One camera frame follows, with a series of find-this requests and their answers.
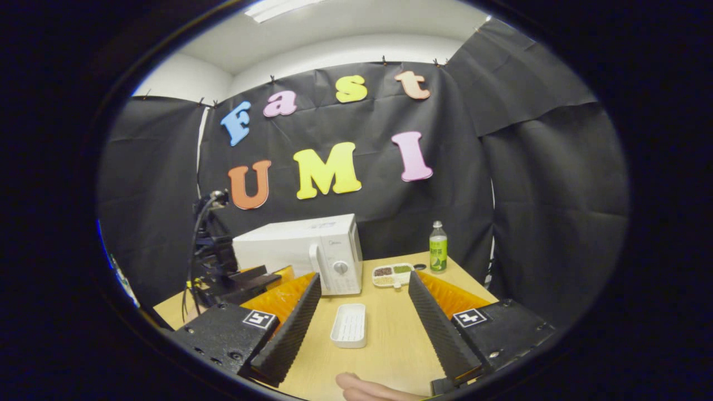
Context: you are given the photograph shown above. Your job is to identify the divided white snack tray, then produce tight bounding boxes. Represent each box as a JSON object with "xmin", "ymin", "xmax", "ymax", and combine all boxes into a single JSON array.
[{"xmin": 372, "ymin": 263, "xmax": 416, "ymax": 288}]

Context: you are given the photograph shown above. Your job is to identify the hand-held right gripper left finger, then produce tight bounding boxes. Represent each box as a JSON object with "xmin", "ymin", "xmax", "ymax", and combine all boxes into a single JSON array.
[{"xmin": 170, "ymin": 272, "xmax": 323, "ymax": 388}]

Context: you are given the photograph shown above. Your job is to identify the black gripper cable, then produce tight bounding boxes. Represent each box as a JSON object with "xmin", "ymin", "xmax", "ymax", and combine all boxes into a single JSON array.
[{"xmin": 183, "ymin": 192, "xmax": 223, "ymax": 324}]

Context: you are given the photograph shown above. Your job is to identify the long ceiling light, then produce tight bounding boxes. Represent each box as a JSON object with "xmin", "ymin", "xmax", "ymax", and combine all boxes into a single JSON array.
[{"xmin": 245, "ymin": 0, "xmax": 324, "ymax": 23}]

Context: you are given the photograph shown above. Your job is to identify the green drink bottle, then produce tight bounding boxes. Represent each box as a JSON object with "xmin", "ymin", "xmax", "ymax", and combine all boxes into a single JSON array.
[{"xmin": 429, "ymin": 221, "xmax": 448, "ymax": 273}]

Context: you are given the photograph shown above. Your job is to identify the white microwave oven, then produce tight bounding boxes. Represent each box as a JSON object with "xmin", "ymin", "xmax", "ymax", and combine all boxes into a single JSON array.
[{"xmin": 232, "ymin": 214, "xmax": 364, "ymax": 296}]

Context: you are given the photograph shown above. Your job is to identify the white rectangular ribbed tray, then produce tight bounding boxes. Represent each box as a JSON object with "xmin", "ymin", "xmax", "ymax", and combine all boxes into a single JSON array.
[{"xmin": 330, "ymin": 304, "xmax": 367, "ymax": 349}]

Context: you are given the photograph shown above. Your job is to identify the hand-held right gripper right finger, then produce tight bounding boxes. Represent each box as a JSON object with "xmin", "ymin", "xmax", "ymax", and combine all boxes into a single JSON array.
[{"xmin": 408, "ymin": 270, "xmax": 556, "ymax": 383}]

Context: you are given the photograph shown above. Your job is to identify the black backdrop cloth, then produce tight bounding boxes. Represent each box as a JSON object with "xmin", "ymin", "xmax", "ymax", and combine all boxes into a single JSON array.
[{"xmin": 96, "ymin": 19, "xmax": 630, "ymax": 329}]

